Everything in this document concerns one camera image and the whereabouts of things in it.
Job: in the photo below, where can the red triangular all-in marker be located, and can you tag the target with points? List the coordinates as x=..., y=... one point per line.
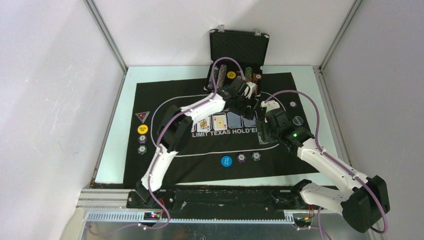
x=142, y=116

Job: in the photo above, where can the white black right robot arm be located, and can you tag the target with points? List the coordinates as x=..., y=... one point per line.
x=361, y=200

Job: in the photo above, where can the brown chip row in case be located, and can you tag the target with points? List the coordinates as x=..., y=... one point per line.
x=257, y=78

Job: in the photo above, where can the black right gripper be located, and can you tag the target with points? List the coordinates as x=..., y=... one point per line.
x=268, y=138

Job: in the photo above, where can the yellow round button chip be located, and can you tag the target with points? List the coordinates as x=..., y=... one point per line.
x=142, y=129

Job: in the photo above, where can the black aluminium chip case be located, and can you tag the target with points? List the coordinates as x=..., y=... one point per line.
x=237, y=49

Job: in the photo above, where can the green orange chip row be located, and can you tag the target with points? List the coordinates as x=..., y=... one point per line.
x=248, y=73

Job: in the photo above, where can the pink grey chip row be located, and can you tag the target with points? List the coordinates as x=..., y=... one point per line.
x=221, y=76

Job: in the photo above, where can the blue round button chip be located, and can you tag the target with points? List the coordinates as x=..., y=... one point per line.
x=226, y=161

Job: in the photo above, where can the purple chip bottom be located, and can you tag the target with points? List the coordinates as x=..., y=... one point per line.
x=241, y=157

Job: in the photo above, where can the blue yellow chip bottom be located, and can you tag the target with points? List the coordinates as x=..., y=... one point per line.
x=256, y=156

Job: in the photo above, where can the black poker felt mat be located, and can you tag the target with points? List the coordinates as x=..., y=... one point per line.
x=199, y=163

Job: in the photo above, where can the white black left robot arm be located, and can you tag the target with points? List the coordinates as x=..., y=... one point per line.
x=173, y=136

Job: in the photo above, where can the blue card deck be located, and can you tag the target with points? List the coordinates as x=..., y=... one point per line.
x=261, y=132

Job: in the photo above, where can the yellow button in case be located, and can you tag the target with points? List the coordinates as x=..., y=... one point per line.
x=231, y=75

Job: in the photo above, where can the purple chip row in case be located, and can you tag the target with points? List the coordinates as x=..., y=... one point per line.
x=215, y=73

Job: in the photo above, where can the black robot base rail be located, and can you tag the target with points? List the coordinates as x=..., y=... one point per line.
x=208, y=202

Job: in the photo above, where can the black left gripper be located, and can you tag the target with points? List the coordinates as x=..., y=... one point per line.
x=246, y=112

